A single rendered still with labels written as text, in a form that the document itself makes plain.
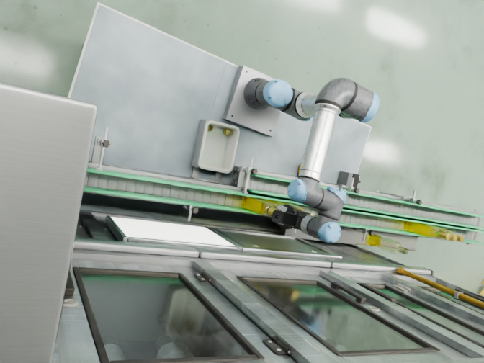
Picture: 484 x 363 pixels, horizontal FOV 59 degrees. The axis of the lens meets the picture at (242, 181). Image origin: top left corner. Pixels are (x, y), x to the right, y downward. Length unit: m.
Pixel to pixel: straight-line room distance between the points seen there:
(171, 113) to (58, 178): 1.49
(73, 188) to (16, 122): 0.09
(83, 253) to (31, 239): 0.75
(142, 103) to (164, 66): 0.19
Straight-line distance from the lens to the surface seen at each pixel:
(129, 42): 1.98
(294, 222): 1.66
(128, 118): 1.95
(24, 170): 0.54
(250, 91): 2.04
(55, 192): 0.54
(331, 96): 1.55
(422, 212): 2.80
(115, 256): 1.31
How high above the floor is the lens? 2.66
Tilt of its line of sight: 62 degrees down
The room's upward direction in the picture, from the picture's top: 107 degrees clockwise
